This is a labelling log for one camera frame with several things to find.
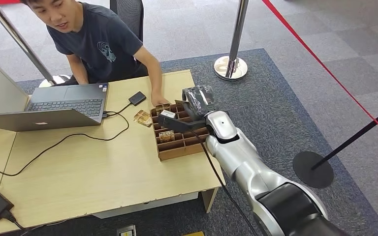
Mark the black cable along robot arm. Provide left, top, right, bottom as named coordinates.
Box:
left=192, top=130, right=259, bottom=236

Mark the wooden compartment card tray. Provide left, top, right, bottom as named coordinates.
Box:
left=150, top=101, right=211, bottom=162

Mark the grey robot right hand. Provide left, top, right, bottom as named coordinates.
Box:
left=182, top=85, right=219, bottom=121

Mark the long black laptop cable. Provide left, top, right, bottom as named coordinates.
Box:
left=0, top=111, right=130, bottom=177

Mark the small black external drive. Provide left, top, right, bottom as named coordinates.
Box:
left=128, top=91, right=147, bottom=107

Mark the chrome stanchion with round base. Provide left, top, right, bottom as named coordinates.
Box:
left=214, top=0, right=250, bottom=82
left=0, top=0, right=72, bottom=89

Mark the person's left hand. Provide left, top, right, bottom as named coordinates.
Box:
left=151, top=92, right=170, bottom=107

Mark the grey open laptop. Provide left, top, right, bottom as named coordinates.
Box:
left=0, top=82, right=110, bottom=132

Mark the person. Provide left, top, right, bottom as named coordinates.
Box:
left=19, top=0, right=170, bottom=107

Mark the short black drive cable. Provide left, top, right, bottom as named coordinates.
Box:
left=102, top=102, right=133, bottom=118

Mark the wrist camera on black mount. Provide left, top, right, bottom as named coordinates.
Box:
left=157, top=110, right=209, bottom=134

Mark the red barrier belt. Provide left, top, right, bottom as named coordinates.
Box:
left=261, top=0, right=378, bottom=146

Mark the black office chair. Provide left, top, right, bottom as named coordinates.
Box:
left=109, top=0, right=144, bottom=43

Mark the metal floor socket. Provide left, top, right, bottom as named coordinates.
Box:
left=116, top=225, right=137, bottom=236

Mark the dark grey carpet rug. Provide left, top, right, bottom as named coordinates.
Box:
left=16, top=48, right=378, bottom=236

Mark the black stanchion with round base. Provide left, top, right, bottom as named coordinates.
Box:
left=292, top=102, right=378, bottom=190

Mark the black adapter output cable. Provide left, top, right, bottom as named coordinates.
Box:
left=0, top=210, right=70, bottom=233

